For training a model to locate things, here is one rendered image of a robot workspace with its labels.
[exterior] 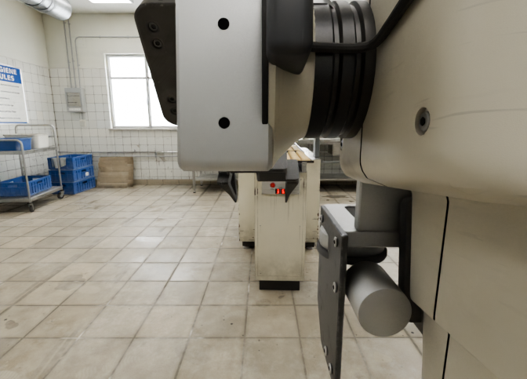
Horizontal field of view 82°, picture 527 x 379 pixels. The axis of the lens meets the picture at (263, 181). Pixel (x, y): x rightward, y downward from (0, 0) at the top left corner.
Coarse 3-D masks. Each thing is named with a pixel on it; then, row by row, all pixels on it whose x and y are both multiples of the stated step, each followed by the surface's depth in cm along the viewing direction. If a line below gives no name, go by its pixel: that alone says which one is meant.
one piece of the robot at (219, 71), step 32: (192, 0) 15; (224, 0) 15; (256, 0) 15; (192, 32) 15; (224, 32) 15; (256, 32) 15; (192, 64) 15; (224, 64) 15; (256, 64) 15; (192, 96) 16; (224, 96) 16; (256, 96) 16; (192, 128) 16; (224, 128) 16; (256, 128) 16; (192, 160) 16; (224, 160) 16; (256, 160) 16
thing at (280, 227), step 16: (304, 176) 192; (256, 192) 196; (304, 192) 194; (256, 208) 198; (272, 208) 197; (288, 208) 197; (304, 208) 196; (256, 224) 200; (272, 224) 199; (288, 224) 199; (304, 224) 198; (256, 240) 202; (272, 240) 201; (288, 240) 201; (304, 240) 200; (256, 256) 204; (272, 256) 203; (288, 256) 203; (304, 256) 203; (256, 272) 206; (272, 272) 205; (288, 272) 205; (272, 288) 211; (288, 288) 210
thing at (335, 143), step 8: (328, 144) 534; (336, 144) 501; (328, 152) 537; (336, 152) 504; (192, 176) 500; (200, 176) 533; (208, 176) 533; (216, 176) 533; (320, 176) 533; (328, 176) 533; (336, 176) 533; (344, 176) 533
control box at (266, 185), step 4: (264, 184) 191; (268, 184) 191; (276, 184) 191; (280, 184) 191; (284, 184) 191; (264, 188) 192; (268, 188) 192; (272, 188) 191; (276, 188) 191; (280, 188) 191; (284, 188) 191; (296, 188) 191; (264, 192) 192; (268, 192) 192; (272, 192) 192; (276, 192) 192; (280, 192) 191; (292, 192) 191; (296, 192) 191
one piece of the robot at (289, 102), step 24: (264, 0) 14; (288, 0) 12; (312, 0) 13; (264, 24) 14; (288, 24) 12; (312, 24) 13; (264, 48) 14; (288, 48) 13; (264, 72) 14; (288, 72) 15; (312, 72) 16; (264, 96) 15; (288, 96) 16; (312, 96) 17; (264, 120) 15; (288, 120) 17; (288, 144) 19
